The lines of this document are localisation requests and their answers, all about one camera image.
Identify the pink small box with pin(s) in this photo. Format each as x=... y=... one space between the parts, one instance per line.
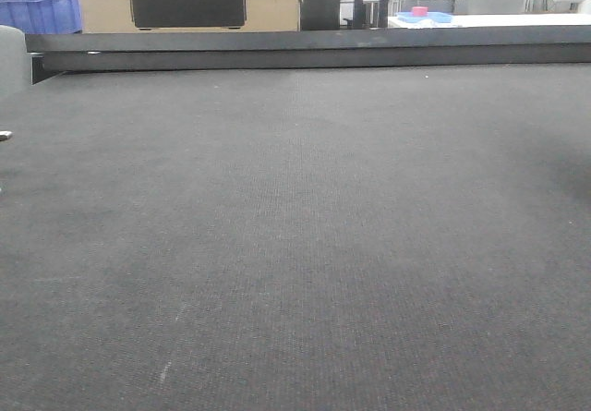
x=419 y=11

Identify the large cardboard box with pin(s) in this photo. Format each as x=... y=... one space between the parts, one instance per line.
x=184 y=0

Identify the blue plastic crate background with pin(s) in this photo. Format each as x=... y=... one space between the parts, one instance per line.
x=42 y=16

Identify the grey rounded object left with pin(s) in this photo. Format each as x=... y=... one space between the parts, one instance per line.
x=15 y=62

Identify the white background table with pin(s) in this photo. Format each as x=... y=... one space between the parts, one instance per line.
x=486 y=21

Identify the black conveyor end rail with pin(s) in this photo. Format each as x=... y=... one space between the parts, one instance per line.
x=153 y=53

